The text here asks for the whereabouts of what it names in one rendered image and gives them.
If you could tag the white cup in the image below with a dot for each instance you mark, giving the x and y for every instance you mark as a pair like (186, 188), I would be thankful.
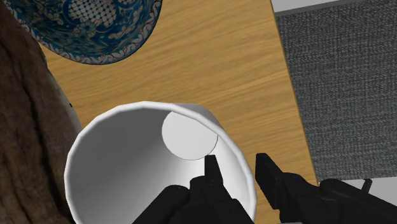
(130, 167)

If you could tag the blue patterned bowl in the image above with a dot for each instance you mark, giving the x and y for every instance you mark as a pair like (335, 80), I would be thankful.
(93, 28)

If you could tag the brown furry object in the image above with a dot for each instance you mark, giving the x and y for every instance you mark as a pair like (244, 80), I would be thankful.
(28, 124)

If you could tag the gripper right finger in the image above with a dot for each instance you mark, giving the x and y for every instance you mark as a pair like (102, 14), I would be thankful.
(297, 195)

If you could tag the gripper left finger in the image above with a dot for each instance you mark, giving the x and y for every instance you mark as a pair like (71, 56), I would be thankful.
(208, 192)

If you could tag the grey rug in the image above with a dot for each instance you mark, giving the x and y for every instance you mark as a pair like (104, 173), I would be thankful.
(344, 90)

